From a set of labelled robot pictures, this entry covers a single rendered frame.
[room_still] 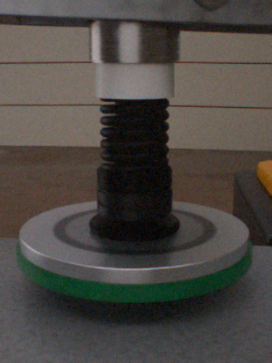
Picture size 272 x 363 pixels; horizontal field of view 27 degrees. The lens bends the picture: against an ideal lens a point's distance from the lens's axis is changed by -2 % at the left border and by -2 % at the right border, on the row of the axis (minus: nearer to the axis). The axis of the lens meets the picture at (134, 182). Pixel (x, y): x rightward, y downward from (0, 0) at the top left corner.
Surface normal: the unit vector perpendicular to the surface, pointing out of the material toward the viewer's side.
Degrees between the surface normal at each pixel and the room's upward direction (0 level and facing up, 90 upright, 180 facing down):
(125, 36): 90
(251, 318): 0
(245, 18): 90
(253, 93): 90
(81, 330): 0
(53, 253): 0
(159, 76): 90
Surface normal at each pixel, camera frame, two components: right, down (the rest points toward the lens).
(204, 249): 0.00, -0.98
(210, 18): 0.14, 0.22
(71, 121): -0.13, 0.22
